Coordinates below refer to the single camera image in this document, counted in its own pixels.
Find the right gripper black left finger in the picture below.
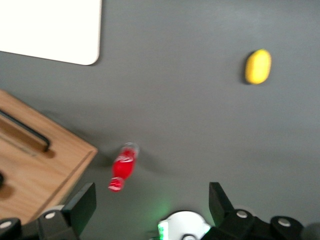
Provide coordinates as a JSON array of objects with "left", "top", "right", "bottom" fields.
[{"left": 0, "top": 182, "right": 97, "bottom": 240}]

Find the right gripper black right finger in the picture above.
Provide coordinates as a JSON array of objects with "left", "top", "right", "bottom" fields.
[{"left": 199, "top": 182, "right": 307, "bottom": 240}]

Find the red soda can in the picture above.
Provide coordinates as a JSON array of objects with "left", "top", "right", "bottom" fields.
[{"left": 107, "top": 141, "right": 140, "bottom": 193}]

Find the cream rectangular tray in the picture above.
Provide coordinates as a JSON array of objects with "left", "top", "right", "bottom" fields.
[{"left": 0, "top": 0, "right": 103, "bottom": 67}]

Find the wooden drawer cabinet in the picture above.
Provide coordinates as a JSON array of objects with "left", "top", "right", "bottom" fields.
[{"left": 0, "top": 89, "right": 99, "bottom": 226}]

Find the wooden drawer front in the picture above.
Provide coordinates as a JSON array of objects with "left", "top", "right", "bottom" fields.
[
  {"left": 0, "top": 94, "right": 94, "bottom": 187},
  {"left": 0, "top": 138, "right": 69, "bottom": 224}
]

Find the yellow lemon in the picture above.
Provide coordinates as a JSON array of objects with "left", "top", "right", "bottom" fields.
[{"left": 244, "top": 48, "right": 273, "bottom": 85}]

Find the black drawer handle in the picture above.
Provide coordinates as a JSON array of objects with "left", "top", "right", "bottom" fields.
[{"left": 0, "top": 108, "right": 51, "bottom": 154}]

